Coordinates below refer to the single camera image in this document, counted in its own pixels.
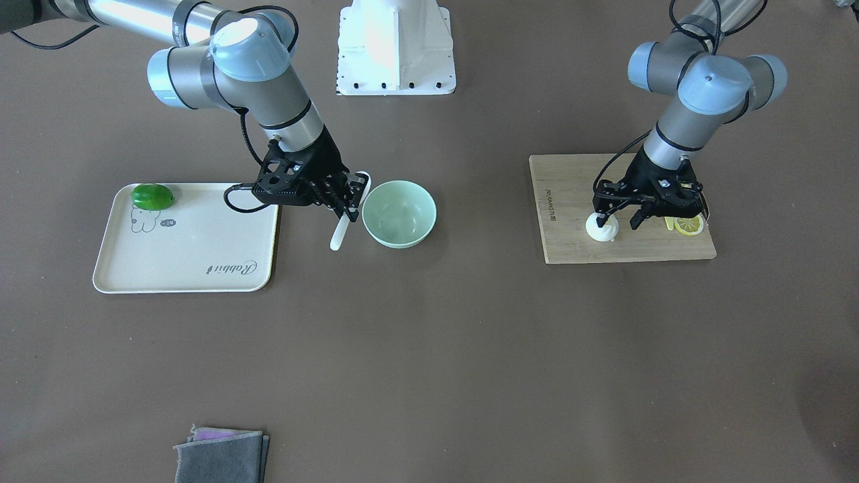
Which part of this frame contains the lower lemon slice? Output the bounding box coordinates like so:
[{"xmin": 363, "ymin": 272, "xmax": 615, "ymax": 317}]
[{"xmin": 674, "ymin": 215, "xmax": 706, "ymax": 236}]

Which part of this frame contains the light green ceramic bowl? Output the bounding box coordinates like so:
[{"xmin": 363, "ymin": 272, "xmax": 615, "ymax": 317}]
[{"xmin": 362, "ymin": 180, "xmax": 438, "ymax": 250}]

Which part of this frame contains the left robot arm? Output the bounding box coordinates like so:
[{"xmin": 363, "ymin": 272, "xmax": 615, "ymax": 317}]
[{"xmin": 586, "ymin": 1, "xmax": 787, "ymax": 241}]

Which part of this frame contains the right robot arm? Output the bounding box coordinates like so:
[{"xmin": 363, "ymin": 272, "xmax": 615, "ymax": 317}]
[{"xmin": 2, "ymin": 1, "xmax": 369, "ymax": 223}]

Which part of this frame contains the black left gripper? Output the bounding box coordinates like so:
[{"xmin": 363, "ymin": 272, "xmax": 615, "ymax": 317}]
[{"xmin": 593, "ymin": 149, "xmax": 705, "ymax": 230}]

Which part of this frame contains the wooden cutting board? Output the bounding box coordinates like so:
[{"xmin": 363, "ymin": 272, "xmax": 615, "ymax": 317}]
[{"xmin": 529, "ymin": 154, "xmax": 717, "ymax": 265}]

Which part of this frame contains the cream rabbit tray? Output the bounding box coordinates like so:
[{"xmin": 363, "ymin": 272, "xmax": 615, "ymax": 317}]
[{"xmin": 93, "ymin": 182, "xmax": 280, "ymax": 294}]

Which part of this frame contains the white ceramic spoon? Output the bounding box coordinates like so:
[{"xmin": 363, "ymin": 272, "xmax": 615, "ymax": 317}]
[{"xmin": 330, "ymin": 177, "xmax": 372, "ymax": 251}]

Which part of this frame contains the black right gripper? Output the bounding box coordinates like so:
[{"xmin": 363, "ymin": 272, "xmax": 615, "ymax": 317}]
[{"xmin": 252, "ymin": 128, "xmax": 370, "ymax": 223}]

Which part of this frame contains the white steamed bun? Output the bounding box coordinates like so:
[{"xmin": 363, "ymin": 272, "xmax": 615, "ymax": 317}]
[{"xmin": 585, "ymin": 212, "xmax": 619, "ymax": 242}]

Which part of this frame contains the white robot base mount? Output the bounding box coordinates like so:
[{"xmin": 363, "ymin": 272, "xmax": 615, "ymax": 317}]
[{"xmin": 336, "ymin": 1, "xmax": 456, "ymax": 96}]

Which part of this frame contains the green lime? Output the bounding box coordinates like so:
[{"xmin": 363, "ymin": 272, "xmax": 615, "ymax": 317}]
[{"xmin": 131, "ymin": 183, "xmax": 175, "ymax": 211}]

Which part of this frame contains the folded grey cloth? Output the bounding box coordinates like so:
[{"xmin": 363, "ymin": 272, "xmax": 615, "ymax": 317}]
[{"xmin": 174, "ymin": 425, "xmax": 270, "ymax": 482}]

